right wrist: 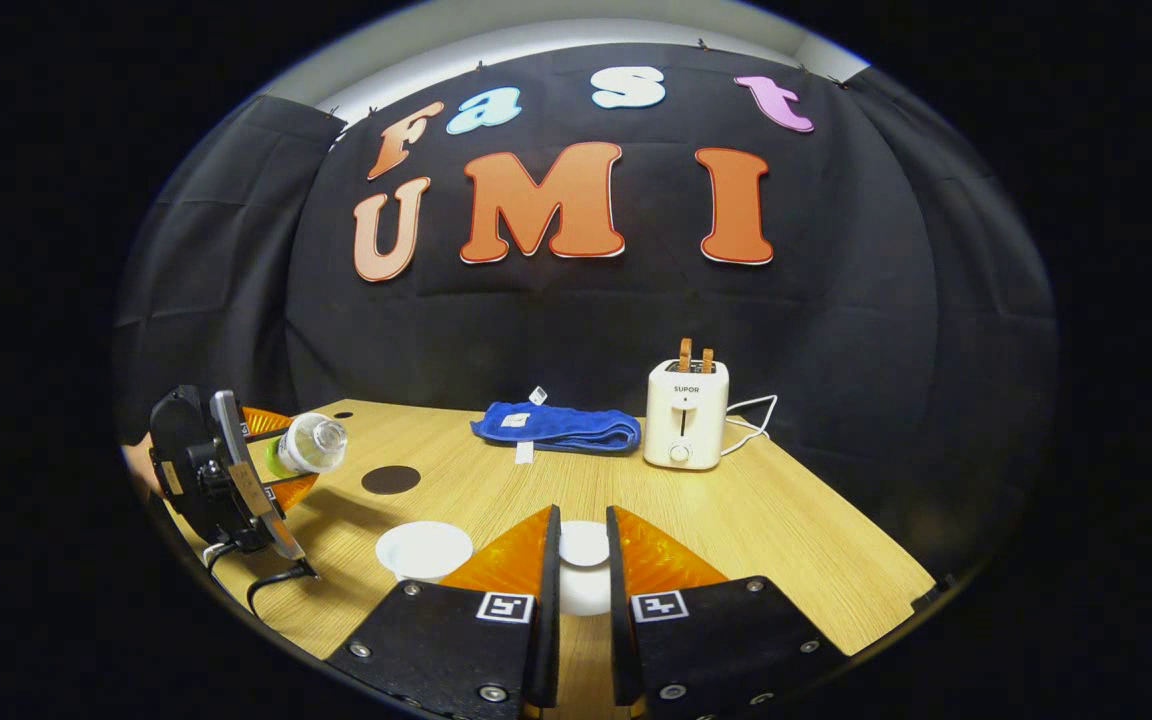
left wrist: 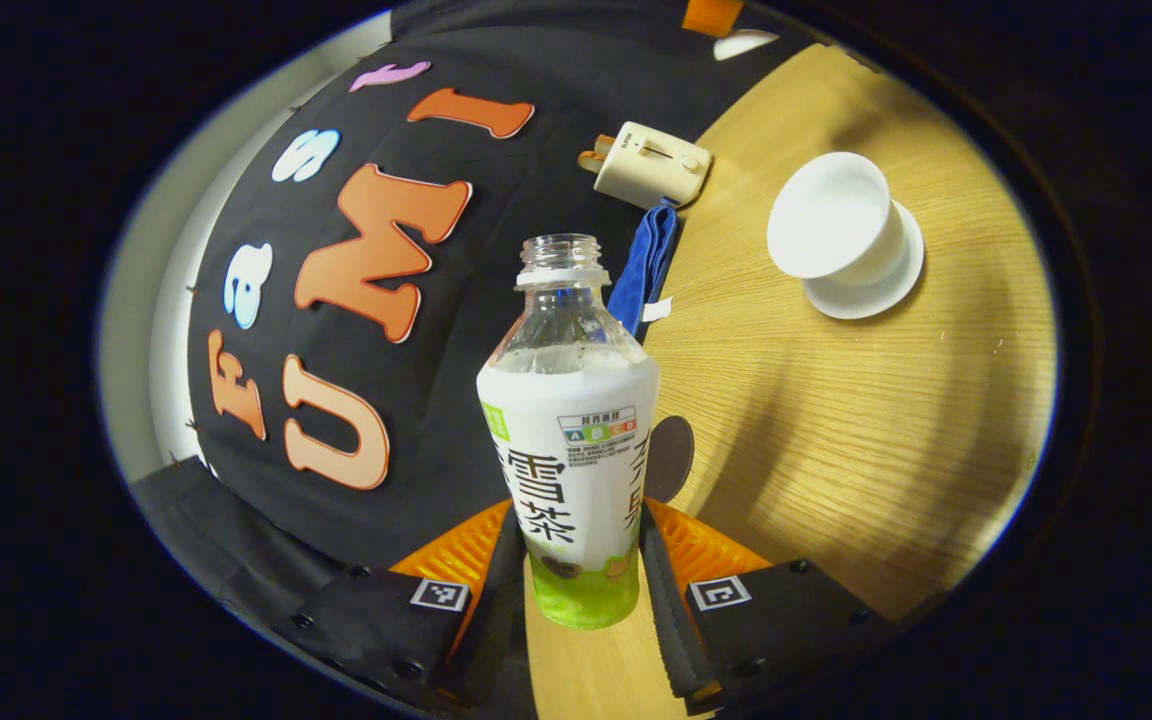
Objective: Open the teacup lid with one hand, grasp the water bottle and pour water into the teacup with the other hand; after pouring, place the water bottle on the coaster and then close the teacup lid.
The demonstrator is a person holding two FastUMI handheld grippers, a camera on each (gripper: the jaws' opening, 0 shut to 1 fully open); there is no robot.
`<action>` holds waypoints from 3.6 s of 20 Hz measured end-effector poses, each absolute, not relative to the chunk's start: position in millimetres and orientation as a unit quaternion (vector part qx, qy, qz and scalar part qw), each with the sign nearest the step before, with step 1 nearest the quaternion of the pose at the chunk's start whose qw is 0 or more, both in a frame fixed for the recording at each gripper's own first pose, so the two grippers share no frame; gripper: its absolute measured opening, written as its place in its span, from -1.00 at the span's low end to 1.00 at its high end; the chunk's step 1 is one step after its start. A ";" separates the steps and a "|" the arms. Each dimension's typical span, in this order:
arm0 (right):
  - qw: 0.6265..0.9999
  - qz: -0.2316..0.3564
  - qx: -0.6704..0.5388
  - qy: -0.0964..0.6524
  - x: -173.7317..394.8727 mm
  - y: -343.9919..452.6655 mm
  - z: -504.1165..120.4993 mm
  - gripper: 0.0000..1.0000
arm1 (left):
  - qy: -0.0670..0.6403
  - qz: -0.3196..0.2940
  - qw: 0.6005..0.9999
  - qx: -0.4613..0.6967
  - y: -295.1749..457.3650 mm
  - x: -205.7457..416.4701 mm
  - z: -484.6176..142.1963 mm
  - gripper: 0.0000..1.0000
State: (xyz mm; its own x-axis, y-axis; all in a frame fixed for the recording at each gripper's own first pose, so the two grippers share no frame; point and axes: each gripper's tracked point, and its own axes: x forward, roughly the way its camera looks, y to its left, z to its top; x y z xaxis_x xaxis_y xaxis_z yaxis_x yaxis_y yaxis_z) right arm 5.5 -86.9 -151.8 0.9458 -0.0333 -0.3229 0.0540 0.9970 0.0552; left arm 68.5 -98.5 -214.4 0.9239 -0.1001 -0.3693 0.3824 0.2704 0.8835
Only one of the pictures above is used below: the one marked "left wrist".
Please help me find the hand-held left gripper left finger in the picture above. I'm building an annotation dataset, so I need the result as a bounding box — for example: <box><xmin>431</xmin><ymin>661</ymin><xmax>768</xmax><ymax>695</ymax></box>
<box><xmin>271</xmin><ymin>498</ymin><xmax>537</xmax><ymax>719</ymax></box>

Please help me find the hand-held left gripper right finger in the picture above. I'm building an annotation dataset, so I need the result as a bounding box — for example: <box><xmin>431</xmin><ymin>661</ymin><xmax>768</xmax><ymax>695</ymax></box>
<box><xmin>636</xmin><ymin>497</ymin><xmax>902</xmax><ymax>716</ymax></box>

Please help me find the white teacup lid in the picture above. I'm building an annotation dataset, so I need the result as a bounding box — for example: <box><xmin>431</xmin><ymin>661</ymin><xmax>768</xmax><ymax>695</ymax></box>
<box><xmin>714</xmin><ymin>29</ymin><xmax>780</xmax><ymax>61</ymax></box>

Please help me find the dark round coaster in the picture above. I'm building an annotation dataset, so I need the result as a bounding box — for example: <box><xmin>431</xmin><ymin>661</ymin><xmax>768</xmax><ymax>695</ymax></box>
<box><xmin>644</xmin><ymin>415</ymin><xmax>695</xmax><ymax>504</ymax></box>

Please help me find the clear water bottle white label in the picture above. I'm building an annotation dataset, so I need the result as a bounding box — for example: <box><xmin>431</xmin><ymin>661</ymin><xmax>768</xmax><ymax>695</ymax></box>
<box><xmin>476</xmin><ymin>233</ymin><xmax>661</xmax><ymax>631</ymax></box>

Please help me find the white toaster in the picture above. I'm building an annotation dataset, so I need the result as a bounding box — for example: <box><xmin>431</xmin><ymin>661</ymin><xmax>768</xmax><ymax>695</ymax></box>
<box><xmin>591</xmin><ymin>121</ymin><xmax>713</xmax><ymax>210</ymax></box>

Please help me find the blue folded towel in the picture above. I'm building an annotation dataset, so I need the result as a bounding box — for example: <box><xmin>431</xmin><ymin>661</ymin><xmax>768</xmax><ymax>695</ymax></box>
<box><xmin>606</xmin><ymin>198</ymin><xmax>679</xmax><ymax>336</ymax></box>

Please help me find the black backdrop cloth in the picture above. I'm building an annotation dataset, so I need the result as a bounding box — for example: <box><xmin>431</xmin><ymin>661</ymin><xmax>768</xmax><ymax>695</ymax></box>
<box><xmin>131</xmin><ymin>0</ymin><xmax>837</xmax><ymax>641</ymax></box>

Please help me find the white saucer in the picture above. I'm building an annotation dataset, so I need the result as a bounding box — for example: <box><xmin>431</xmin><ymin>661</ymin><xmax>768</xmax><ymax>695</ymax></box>
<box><xmin>802</xmin><ymin>200</ymin><xmax>926</xmax><ymax>321</ymax></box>

